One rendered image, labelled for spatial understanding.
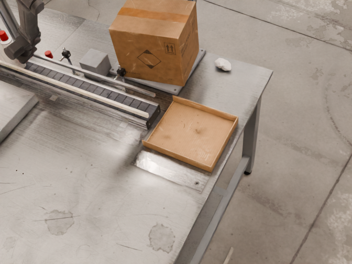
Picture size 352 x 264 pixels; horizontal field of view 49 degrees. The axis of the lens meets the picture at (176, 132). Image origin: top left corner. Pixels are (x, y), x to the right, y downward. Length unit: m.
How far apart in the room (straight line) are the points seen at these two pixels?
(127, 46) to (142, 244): 0.80
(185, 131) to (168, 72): 0.28
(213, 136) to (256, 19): 2.02
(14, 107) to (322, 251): 1.70
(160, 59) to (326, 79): 1.62
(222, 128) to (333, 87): 1.51
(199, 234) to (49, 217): 0.82
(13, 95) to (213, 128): 0.91
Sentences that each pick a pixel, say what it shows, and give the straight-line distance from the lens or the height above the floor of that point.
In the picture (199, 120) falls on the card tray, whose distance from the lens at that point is 1.59.
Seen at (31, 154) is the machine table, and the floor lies 0.83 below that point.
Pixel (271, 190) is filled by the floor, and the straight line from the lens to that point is 2.37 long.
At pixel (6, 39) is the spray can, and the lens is 1.88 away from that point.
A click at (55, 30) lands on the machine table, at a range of 2.22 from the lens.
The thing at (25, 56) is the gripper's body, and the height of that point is 0.99.
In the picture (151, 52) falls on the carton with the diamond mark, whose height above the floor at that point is 1.03.
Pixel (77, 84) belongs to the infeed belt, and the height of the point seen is 0.88.
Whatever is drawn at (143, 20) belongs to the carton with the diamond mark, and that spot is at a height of 1.12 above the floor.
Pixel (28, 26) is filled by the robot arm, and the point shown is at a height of 1.24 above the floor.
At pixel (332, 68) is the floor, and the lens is 3.07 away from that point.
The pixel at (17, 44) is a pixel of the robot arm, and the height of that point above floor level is 1.11.
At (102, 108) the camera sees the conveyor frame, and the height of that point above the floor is 0.87.
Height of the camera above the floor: 2.08
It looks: 53 degrees down
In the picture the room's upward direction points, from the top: 10 degrees counter-clockwise
